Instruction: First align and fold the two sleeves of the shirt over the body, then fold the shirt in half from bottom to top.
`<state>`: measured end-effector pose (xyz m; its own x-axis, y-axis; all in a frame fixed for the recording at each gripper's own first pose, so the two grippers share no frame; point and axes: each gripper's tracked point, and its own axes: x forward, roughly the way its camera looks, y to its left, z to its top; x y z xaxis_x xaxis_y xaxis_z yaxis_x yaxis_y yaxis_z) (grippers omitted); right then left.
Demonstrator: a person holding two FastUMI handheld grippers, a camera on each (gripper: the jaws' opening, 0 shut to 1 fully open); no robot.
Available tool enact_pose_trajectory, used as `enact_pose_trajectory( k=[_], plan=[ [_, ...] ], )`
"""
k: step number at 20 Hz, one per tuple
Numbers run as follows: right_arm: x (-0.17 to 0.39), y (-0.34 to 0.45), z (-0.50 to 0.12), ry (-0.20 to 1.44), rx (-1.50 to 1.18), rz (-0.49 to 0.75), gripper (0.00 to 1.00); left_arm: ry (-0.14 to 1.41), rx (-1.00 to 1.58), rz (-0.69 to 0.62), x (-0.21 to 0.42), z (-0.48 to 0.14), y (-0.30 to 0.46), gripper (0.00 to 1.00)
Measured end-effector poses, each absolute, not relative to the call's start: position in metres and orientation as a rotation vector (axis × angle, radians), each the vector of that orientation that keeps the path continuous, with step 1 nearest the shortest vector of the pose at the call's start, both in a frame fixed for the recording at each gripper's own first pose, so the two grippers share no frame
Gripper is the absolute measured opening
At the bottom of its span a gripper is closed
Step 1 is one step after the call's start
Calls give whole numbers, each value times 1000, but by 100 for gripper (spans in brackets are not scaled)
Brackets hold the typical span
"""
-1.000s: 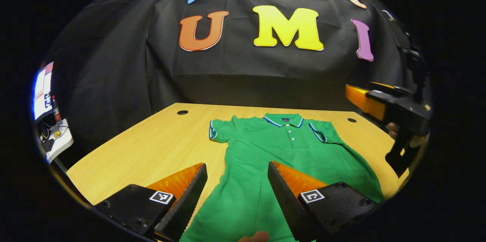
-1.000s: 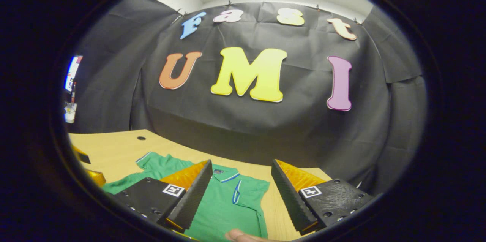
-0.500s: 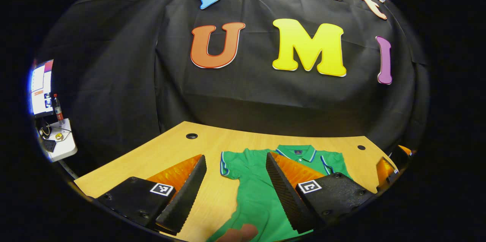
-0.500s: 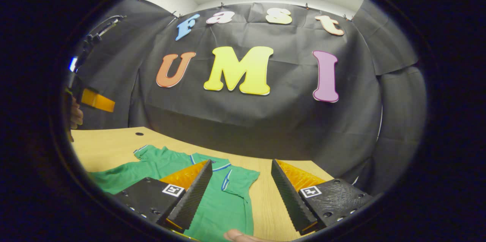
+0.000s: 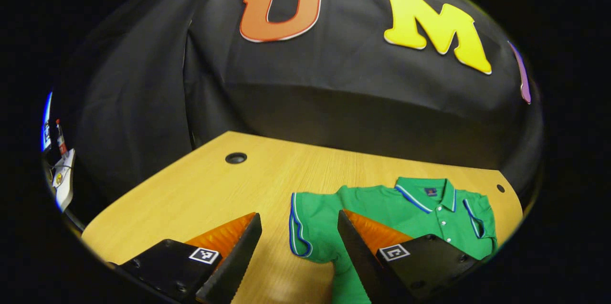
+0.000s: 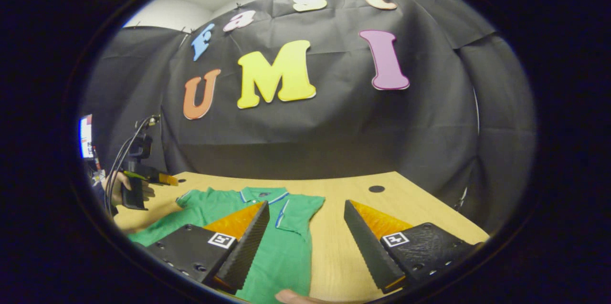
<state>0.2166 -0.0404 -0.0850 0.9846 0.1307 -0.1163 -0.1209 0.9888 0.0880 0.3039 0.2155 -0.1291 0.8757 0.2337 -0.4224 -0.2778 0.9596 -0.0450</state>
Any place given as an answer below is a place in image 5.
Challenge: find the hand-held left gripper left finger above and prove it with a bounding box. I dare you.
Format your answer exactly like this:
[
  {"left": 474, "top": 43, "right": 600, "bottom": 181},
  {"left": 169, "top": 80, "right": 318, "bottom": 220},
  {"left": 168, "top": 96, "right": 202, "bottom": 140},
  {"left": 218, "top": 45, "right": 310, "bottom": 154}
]
[{"left": 106, "top": 212, "right": 263, "bottom": 304}]

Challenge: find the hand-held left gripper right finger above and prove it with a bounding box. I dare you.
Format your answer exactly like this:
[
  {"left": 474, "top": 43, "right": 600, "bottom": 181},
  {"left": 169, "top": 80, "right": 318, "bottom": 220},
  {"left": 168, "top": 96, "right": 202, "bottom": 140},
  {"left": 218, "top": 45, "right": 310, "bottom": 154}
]
[{"left": 337, "top": 209, "right": 484, "bottom": 304}]

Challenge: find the green T-shirt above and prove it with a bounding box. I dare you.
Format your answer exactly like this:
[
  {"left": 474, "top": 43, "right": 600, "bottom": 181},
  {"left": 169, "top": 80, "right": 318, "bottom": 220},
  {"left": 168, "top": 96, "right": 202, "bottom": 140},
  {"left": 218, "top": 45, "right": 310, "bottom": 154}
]
[{"left": 288, "top": 177, "right": 498, "bottom": 304}]

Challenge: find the black backdrop cloth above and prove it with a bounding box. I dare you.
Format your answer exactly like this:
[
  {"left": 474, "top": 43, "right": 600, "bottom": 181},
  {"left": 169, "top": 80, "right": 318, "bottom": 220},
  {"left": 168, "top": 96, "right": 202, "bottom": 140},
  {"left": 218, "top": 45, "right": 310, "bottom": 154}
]
[{"left": 53, "top": 0, "right": 545, "bottom": 209}]

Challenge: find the computer monitor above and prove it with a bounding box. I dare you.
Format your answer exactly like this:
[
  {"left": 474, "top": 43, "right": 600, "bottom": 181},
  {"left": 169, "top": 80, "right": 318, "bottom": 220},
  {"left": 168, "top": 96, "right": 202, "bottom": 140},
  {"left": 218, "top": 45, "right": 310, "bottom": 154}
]
[{"left": 42, "top": 92, "right": 54, "bottom": 152}]

